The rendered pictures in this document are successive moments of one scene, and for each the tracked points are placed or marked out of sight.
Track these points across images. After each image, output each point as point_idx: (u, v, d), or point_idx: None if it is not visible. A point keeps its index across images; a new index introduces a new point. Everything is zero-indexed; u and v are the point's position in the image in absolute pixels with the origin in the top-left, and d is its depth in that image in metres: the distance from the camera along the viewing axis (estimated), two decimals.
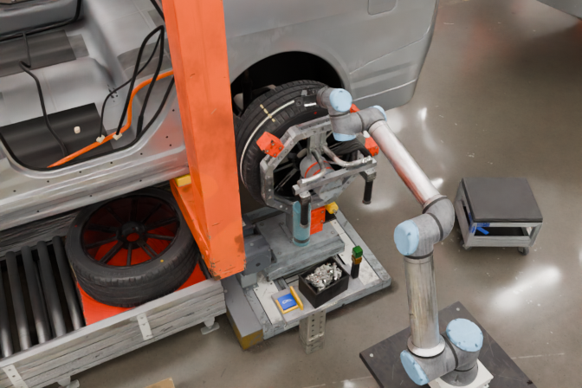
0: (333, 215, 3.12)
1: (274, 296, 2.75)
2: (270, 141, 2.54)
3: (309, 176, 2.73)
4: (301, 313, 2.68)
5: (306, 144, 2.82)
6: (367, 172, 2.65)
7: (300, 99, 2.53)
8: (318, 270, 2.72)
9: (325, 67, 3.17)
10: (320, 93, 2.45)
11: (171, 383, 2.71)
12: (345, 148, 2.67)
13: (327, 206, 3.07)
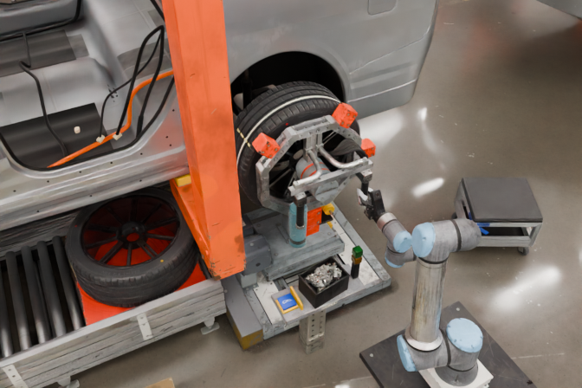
0: (329, 216, 3.11)
1: (274, 296, 2.75)
2: (266, 142, 2.54)
3: (305, 177, 2.72)
4: (301, 313, 2.68)
5: (295, 148, 2.81)
6: (363, 173, 2.64)
7: (380, 195, 2.61)
8: (318, 270, 2.72)
9: (325, 67, 3.17)
10: (395, 218, 2.58)
11: (171, 383, 2.71)
12: (340, 149, 2.66)
13: (324, 207, 3.07)
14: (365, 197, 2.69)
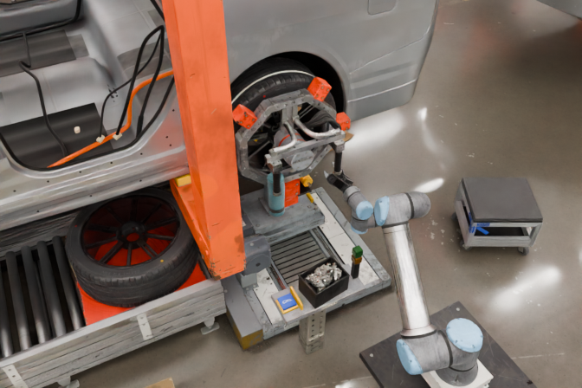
0: (307, 188, 3.27)
1: (274, 296, 2.75)
2: (243, 113, 2.69)
3: None
4: (301, 313, 2.68)
5: (274, 120, 2.96)
6: (336, 143, 2.80)
7: (334, 177, 3.00)
8: (318, 270, 2.72)
9: (325, 67, 3.17)
10: (353, 190, 2.96)
11: (171, 383, 2.71)
12: (314, 120, 2.82)
13: (302, 179, 3.22)
14: None
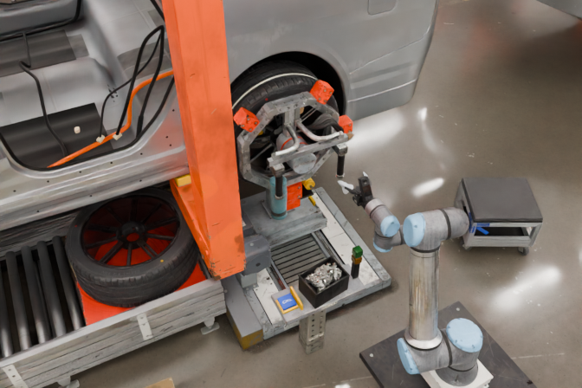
0: (310, 191, 3.25)
1: (274, 296, 2.75)
2: (246, 116, 2.68)
3: None
4: (301, 313, 2.68)
5: (275, 124, 2.95)
6: (339, 146, 2.78)
7: (368, 181, 2.68)
8: (318, 270, 2.72)
9: (325, 67, 3.17)
10: (383, 203, 2.65)
11: (171, 383, 2.71)
12: (317, 123, 2.80)
13: (305, 182, 3.21)
14: (350, 185, 2.75)
